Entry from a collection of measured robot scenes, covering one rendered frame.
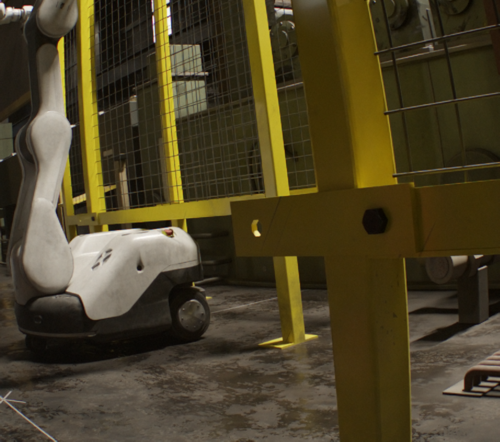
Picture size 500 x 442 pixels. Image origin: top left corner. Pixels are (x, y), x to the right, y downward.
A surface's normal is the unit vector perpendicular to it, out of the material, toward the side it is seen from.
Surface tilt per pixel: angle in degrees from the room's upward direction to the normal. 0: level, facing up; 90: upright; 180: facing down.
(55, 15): 89
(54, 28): 106
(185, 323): 90
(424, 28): 90
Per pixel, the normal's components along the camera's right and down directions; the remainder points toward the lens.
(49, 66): 0.60, -0.06
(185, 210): -0.74, 0.10
